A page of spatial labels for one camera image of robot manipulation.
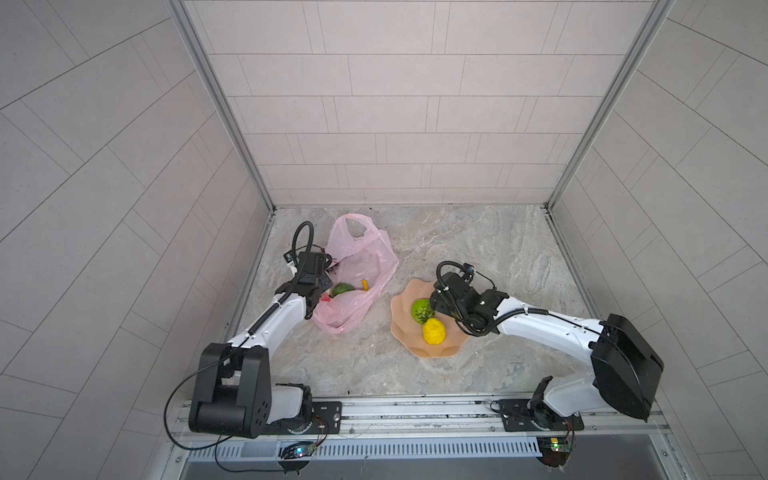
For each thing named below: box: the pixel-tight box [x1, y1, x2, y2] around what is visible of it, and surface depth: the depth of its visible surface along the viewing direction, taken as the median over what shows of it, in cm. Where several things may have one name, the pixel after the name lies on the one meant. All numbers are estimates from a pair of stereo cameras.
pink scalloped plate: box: [390, 279, 471, 358], surface depth 84 cm
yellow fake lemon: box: [422, 318, 447, 345], surface depth 82 cm
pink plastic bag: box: [313, 213, 399, 335], surface depth 91 cm
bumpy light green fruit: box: [411, 298, 435, 325], surface depth 84 cm
